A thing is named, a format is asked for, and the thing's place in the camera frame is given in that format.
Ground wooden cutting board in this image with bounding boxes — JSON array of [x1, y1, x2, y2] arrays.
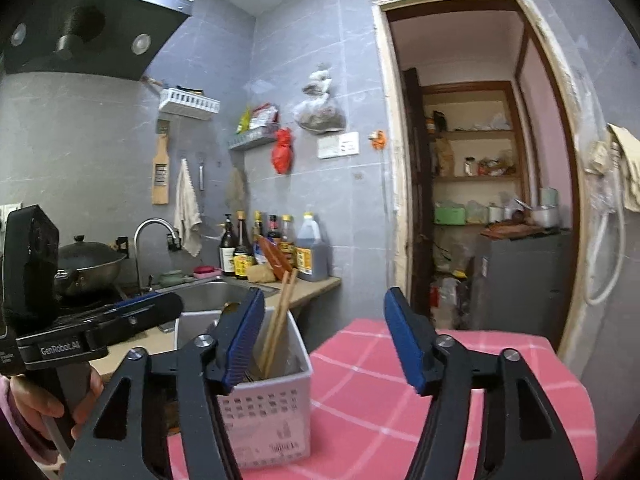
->
[[481, 225, 545, 239]]

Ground clear bag of dried goods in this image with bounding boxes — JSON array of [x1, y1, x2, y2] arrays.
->
[[292, 62, 347, 134]]

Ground white hanging dish towel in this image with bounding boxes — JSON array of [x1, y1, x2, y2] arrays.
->
[[173, 158, 203, 258]]

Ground large brown oil jug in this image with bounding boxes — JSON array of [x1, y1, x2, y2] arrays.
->
[[295, 212, 330, 282]]

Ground wooden shelf unit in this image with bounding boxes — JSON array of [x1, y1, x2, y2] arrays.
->
[[422, 80, 531, 233]]

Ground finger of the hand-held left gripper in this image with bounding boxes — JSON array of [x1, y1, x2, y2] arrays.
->
[[57, 291, 165, 325], [82, 292, 184, 350]]

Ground cream rubber glove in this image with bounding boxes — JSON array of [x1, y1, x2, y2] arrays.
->
[[606, 122, 640, 209]]

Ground red white floor container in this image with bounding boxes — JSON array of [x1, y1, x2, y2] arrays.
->
[[430, 270, 473, 328]]

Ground white wall switch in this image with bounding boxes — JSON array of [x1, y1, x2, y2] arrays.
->
[[317, 135, 342, 160]]

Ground grey cabinet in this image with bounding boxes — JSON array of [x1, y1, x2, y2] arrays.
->
[[472, 232, 575, 333]]

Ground green box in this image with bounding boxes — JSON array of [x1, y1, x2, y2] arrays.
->
[[434, 205, 467, 226]]

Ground dark pump dispenser bottle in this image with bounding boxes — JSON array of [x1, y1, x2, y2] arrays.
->
[[218, 214, 237, 277]]

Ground brown paper bag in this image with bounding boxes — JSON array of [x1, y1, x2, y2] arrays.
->
[[434, 137, 453, 177]]

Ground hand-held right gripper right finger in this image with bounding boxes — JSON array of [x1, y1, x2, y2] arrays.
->
[[384, 287, 583, 480]]

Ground pale wooden door frame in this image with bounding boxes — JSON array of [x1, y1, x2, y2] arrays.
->
[[371, 0, 588, 366]]

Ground dark wooden door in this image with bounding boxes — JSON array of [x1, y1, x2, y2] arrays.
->
[[401, 67, 437, 333]]

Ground red white seasoning packet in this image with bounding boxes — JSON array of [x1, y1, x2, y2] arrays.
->
[[250, 103, 281, 132]]

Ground steel kitchen faucet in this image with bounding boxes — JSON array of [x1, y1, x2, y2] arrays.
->
[[133, 217, 181, 293]]

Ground sauce bottle yellow cap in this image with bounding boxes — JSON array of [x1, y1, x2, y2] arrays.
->
[[279, 215, 297, 263]]

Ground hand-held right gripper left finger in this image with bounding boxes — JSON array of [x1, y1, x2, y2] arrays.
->
[[65, 287, 266, 480]]

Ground grey wall shelf rack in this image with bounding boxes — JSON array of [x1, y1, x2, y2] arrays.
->
[[228, 127, 280, 152]]

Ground white perforated utensil holder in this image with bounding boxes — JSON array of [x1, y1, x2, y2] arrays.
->
[[174, 310, 314, 471]]

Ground steel pot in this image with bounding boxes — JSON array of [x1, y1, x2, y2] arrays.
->
[[529, 206, 560, 228]]

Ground person's left hand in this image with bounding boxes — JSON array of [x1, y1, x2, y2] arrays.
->
[[10, 372, 106, 427]]

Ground white crumpled plastic bag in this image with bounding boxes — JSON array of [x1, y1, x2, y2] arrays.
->
[[475, 112, 511, 131]]

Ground clear hanging plastic bag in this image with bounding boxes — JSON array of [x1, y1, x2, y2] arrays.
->
[[585, 137, 625, 213]]

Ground black range hood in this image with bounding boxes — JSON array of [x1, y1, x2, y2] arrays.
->
[[0, 0, 197, 82]]

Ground wooden chopstick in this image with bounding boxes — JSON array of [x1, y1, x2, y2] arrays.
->
[[257, 272, 291, 373], [265, 268, 299, 378]]

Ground person's left forearm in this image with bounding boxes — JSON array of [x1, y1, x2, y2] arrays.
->
[[0, 375, 60, 466]]

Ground white wall basket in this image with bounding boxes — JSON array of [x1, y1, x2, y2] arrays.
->
[[159, 87, 221, 121]]

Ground orange plastic packet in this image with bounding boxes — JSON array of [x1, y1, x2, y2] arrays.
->
[[256, 236, 294, 275]]

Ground wooden handled grater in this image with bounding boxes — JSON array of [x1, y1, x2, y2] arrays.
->
[[151, 119, 171, 206]]

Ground pink checked tablecloth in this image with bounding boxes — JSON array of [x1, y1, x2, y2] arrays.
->
[[167, 317, 599, 480]]

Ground soy sauce bottle yellow label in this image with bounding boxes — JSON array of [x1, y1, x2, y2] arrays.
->
[[233, 211, 255, 281]]

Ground black wok with lid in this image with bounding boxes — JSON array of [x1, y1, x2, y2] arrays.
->
[[56, 235, 130, 298]]

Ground red plastic bag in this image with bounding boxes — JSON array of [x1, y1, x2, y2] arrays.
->
[[271, 127, 294, 176]]

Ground beige hanging loofah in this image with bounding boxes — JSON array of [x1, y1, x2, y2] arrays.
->
[[226, 167, 248, 211]]

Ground steel sink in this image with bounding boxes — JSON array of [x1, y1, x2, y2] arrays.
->
[[150, 280, 280, 335]]

